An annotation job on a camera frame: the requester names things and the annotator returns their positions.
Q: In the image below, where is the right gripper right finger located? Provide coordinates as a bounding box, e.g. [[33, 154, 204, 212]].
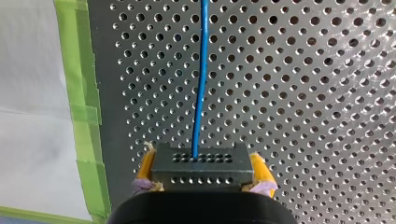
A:
[[241, 151, 279, 199]]

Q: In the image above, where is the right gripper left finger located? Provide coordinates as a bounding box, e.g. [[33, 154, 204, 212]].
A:
[[132, 141, 165, 195]]

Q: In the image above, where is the grey board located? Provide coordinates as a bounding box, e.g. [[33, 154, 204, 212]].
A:
[[0, 216, 94, 224]]

